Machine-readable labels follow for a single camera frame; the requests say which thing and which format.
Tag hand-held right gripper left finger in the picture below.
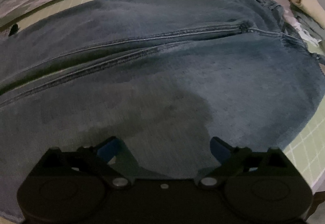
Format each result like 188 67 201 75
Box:
36 136 133 189

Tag white folded garment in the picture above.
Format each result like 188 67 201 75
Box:
261 0 322 45

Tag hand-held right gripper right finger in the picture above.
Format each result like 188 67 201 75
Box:
196 136 296 189

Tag green grid mat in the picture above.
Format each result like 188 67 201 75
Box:
0 0 325 189

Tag blue denim jeans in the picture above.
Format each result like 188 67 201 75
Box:
0 0 325 222

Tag grey-blue folded garment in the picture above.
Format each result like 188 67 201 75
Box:
296 10 325 39

